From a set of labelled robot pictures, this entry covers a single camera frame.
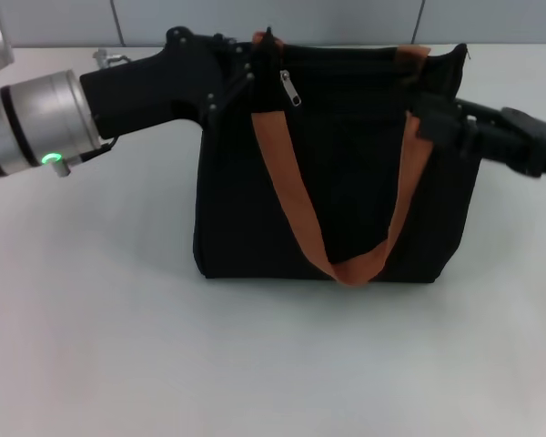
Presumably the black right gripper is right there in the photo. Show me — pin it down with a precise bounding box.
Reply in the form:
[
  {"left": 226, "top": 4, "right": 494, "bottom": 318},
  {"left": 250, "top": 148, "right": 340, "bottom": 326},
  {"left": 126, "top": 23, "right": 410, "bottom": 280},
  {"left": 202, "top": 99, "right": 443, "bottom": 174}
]
[{"left": 409, "top": 90, "right": 546, "bottom": 179}]

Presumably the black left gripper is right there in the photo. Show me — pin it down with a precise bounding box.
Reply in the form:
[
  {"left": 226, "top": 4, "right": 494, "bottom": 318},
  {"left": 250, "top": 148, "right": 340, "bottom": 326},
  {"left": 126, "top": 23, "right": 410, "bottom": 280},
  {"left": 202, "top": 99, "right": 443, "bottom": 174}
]
[{"left": 79, "top": 26, "right": 287, "bottom": 140}]

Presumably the silver zipper pull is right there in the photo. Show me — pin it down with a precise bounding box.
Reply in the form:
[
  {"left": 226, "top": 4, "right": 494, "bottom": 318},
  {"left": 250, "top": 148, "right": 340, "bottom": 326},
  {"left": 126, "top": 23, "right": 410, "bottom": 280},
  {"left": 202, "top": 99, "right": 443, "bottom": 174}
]
[{"left": 278, "top": 68, "right": 304, "bottom": 109}]

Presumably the black bag with orange straps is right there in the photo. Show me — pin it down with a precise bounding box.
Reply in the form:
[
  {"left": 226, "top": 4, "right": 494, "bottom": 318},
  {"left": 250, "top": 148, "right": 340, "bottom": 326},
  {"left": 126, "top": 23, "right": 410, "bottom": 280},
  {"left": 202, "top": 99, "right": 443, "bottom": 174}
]
[{"left": 193, "top": 26, "right": 482, "bottom": 289}]

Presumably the left gripper signal cable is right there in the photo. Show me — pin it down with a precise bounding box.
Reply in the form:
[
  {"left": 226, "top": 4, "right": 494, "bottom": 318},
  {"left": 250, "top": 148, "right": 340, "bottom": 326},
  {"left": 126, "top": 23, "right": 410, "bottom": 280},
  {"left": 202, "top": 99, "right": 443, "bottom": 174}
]
[{"left": 48, "top": 47, "right": 132, "bottom": 179}]

